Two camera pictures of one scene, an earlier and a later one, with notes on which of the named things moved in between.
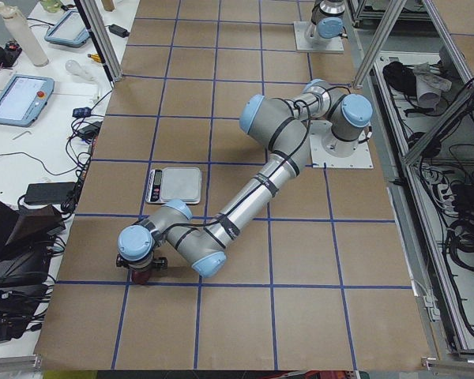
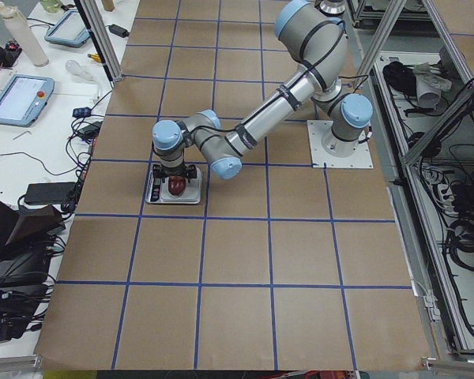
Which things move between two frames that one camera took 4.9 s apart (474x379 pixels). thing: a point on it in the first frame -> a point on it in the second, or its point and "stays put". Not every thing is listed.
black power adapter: (118, 30) stays put
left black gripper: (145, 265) -> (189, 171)
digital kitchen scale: (169, 184) stays put
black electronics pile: (17, 245) stays put
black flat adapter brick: (49, 193) stays put
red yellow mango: (141, 278) -> (177, 185)
